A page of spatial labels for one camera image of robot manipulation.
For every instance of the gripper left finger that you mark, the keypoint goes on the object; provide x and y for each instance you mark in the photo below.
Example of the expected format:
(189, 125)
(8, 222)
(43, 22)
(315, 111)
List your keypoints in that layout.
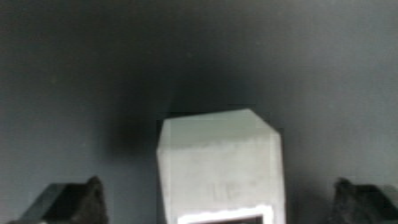
(70, 204)

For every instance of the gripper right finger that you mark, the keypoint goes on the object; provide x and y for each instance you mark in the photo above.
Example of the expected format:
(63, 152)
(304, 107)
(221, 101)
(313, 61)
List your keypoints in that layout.
(363, 205)

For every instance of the white table leg with tag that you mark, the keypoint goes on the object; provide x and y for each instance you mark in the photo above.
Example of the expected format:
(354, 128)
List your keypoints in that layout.
(221, 169)

